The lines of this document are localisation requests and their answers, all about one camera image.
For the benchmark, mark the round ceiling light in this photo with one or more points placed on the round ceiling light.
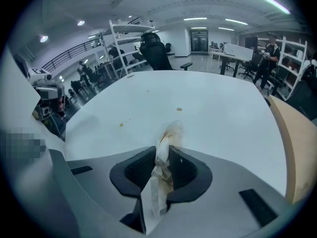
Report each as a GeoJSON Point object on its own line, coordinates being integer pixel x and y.
{"type": "Point", "coordinates": [43, 39]}
{"type": "Point", "coordinates": [81, 23]}

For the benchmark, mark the dark glass door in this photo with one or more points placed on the dark glass door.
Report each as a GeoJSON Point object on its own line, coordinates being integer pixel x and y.
{"type": "Point", "coordinates": [198, 40]}

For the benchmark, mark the black metal railing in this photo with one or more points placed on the black metal railing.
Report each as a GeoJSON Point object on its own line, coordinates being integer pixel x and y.
{"type": "Point", "coordinates": [71, 52]}

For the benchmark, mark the white metal shelf rack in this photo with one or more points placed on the white metal shelf rack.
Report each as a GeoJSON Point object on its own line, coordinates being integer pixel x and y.
{"type": "Point", "coordinates": [119, 33]}
{"type": "Point", "coordinates": [294, 66]}

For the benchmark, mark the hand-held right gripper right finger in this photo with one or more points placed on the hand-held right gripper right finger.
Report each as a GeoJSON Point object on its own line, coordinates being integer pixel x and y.
{"type": "Point", "coordinates": [190, 180]}

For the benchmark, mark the white background desk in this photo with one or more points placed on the white background desk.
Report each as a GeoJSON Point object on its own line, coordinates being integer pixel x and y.
{"type": "Point", "coordinates": [237, 51]}

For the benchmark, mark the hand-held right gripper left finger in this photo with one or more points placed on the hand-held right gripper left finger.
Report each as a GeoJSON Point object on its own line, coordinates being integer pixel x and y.
{"type": "Point", "coordinates": [128, 182]}

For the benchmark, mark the stained white tissue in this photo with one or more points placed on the stained white tissue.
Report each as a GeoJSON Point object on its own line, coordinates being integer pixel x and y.
{"type": "Point", "coordinates": [163, 155]}

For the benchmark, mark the white table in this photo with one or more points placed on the white table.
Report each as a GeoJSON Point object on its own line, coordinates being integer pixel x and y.
{"type": "Point", "coordinates": [198, 103]}

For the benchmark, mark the long ceiling light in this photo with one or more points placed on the long ceiling light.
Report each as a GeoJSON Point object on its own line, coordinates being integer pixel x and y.
{"type": "Point", "coordinates": [195, 19]}
{"type": "Point", "coordinates": [236, 21]}
{"type": "Point", "coordinates": [270, 1]}

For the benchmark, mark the beige wooden panel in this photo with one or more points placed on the beige wooden panel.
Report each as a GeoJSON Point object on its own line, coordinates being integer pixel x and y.
{"type": "Point", "coordinates": [294, 142]}

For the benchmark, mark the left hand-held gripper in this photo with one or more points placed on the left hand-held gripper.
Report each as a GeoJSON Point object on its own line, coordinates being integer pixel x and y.
{"type": "Point", "coordinates": [48, 92]}

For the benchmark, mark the black office chair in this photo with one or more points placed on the black office chair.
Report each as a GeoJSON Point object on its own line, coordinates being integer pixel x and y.
{"type": "Point", "coordinates": [250, 67]}
{"type": "Point", "coordinates": [304, 95]}
{"type": "Point", "coordinates": [154, 54]}

